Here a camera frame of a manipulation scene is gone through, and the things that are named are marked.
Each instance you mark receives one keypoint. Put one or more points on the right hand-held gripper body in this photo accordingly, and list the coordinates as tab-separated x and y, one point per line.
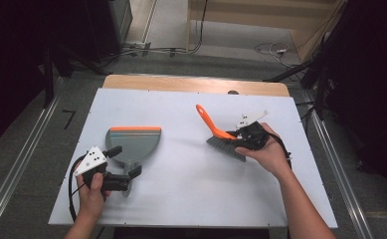
254	132

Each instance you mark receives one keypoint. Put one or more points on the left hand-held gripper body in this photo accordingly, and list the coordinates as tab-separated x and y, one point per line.
91	161

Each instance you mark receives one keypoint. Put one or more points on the grey dustpan with orange edge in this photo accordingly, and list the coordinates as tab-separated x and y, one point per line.
134	146

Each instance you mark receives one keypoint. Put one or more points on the person's right hand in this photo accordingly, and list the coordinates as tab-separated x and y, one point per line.
270	156

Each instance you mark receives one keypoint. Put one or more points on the person's left hand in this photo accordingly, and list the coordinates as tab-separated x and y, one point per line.
91	199

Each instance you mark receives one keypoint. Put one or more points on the white table board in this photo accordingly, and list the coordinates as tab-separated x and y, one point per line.
181	202

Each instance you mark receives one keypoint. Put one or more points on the wooden table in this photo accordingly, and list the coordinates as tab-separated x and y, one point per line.
181	84

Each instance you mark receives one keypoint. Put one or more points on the black stand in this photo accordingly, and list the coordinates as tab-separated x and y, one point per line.
320	89
48	79

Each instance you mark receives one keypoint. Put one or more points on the grey cabinet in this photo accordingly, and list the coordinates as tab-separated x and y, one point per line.
119	20

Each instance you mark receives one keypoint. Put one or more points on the metal floor rail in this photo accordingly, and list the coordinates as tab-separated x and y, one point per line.
18	159
340	186

